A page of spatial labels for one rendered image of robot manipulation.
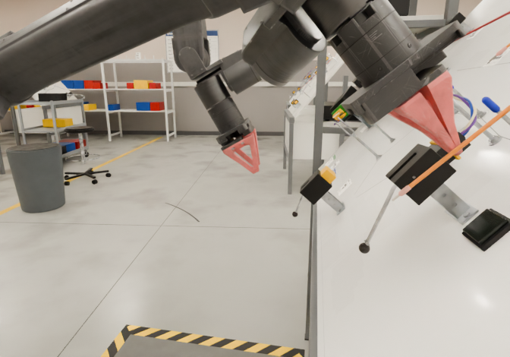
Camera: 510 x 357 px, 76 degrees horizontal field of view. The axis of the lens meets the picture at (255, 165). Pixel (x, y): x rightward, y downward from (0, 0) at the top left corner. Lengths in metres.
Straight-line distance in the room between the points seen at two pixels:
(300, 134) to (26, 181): 2.73
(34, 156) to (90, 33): 3.30
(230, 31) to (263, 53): 7.73
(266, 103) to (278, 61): 7.59
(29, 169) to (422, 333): 3.54
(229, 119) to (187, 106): 7.56
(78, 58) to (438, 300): 0.44
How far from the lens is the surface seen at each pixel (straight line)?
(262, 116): 7.95
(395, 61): 0.30
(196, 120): 8.17
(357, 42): 0.30
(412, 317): 0.40
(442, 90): 0.31
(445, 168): 0.42
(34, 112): 6.72
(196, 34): 0.65
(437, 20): 1.45
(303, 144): 3.65
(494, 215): 0.41
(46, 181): 3.72
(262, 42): 0.33
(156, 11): 0.32
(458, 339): 0.36
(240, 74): 0.64
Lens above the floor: 1.21
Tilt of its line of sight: 14 degrees down
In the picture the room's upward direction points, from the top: straight up
